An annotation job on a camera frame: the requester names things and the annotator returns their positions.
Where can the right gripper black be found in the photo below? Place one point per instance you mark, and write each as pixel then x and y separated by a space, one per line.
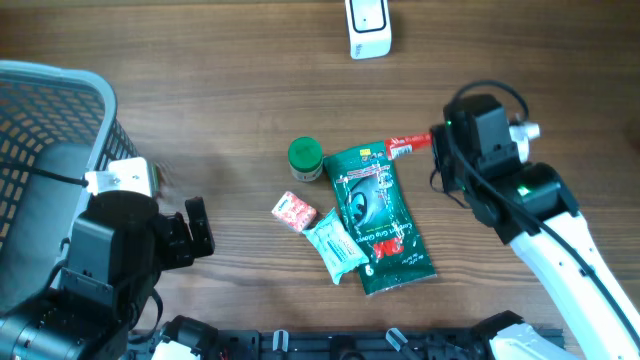
pixel 438 144

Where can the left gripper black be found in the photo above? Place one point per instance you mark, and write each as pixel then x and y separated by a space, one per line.
pixel 182 249

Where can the red tube with green cap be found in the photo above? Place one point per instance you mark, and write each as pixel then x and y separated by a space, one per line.
pixel 399 146

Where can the green 3M gloves packet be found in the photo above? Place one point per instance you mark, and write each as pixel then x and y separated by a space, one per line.
pixel 373 211

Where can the red white small box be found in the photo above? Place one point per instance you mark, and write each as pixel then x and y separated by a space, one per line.
pixel 294 212

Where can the teal wet wipes pack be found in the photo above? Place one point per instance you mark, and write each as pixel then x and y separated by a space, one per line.
pixel 340 253

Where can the green lid small jar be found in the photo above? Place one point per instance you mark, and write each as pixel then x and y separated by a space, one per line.
pixel 305 157

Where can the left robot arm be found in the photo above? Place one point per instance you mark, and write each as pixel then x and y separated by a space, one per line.
pixel 119 247

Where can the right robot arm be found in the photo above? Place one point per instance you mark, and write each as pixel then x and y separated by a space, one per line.
pixel 485 156

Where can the white barcode scanner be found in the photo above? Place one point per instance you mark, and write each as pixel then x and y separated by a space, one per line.
pixel 369 28

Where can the grey plastic mesh basket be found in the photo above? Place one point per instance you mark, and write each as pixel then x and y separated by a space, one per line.
pixel 56 125

